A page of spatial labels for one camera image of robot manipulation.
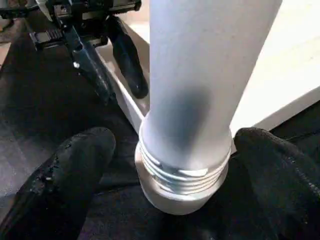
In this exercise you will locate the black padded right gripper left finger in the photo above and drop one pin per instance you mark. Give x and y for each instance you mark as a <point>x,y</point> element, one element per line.
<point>65,185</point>

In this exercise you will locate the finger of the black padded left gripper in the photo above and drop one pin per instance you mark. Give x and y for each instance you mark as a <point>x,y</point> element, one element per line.
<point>95,75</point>
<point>130,62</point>

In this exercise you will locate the black work mat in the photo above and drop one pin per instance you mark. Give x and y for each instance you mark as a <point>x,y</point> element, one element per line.
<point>50,105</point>

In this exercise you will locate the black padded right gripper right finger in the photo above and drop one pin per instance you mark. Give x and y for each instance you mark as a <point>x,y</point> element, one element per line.
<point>282,185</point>

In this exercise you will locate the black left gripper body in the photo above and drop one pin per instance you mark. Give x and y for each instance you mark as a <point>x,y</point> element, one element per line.
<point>75,27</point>

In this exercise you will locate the white plastic table top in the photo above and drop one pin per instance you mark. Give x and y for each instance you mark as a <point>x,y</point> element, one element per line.
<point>287,75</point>

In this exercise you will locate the white plastic table leg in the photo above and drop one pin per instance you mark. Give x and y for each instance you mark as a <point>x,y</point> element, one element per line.
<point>200,75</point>

